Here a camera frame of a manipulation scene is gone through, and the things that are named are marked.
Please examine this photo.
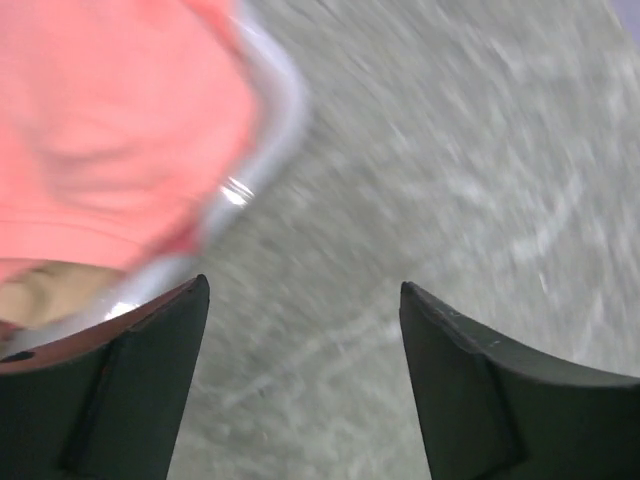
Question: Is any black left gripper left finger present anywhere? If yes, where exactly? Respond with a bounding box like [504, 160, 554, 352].
[1, 275, 209, 480]

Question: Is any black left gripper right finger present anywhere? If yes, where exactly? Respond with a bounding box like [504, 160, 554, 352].
[399, 282, 639, 480]

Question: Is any salmon pink t-shirt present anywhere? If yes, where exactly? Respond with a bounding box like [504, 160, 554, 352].
[1, 1, 259, 278]

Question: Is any beige t-shirt in basket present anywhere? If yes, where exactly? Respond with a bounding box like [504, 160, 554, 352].
[1, 262, 124, 330]

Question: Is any white plastic laundry basket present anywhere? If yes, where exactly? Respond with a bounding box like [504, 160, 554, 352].
[5, 1, 310, 355]

